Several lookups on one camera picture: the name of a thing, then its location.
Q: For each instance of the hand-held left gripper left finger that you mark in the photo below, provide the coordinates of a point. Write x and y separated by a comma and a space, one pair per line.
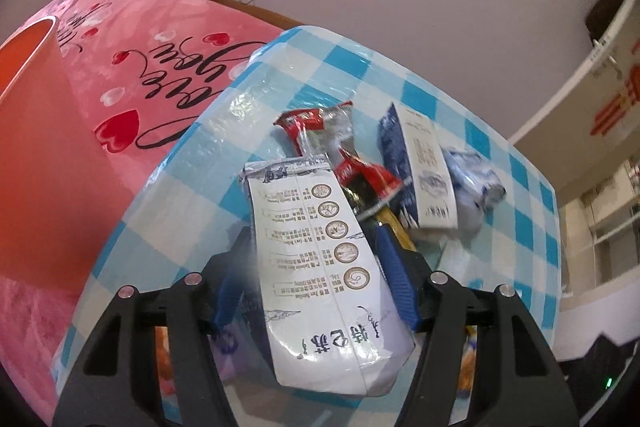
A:
227, 294

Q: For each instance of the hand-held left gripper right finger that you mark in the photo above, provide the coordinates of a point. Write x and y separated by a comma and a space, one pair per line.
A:
395, 277

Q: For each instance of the yellow snack wrapper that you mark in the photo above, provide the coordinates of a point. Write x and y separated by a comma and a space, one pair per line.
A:
400, 232

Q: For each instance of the white printed snack packet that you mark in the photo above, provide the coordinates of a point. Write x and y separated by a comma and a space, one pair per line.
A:
320, 307

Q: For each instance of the white and blue carton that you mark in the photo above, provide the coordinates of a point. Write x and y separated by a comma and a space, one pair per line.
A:
425, 167

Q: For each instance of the crushed clear plastic bottle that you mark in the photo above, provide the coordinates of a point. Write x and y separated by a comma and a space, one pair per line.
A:
475, 187

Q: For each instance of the red and silver snack wrapper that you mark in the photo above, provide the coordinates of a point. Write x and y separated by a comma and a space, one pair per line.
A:
305, 122

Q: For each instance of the orange plastic bin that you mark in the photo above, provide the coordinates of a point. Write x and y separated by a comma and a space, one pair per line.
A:
45, 132

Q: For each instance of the small lilac white packet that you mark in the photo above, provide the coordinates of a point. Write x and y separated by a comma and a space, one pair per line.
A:
227, 352

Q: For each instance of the blue white checkered tablecloth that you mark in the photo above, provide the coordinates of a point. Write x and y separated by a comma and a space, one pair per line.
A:
350, 72

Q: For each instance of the pink heart print blanket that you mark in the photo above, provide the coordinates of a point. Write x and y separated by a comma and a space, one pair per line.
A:
150, 57

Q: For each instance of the cardboard box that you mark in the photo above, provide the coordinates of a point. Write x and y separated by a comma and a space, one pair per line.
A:
590, 82

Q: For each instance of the wooden bed frame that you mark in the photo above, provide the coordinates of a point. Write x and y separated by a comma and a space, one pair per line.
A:
250, 9

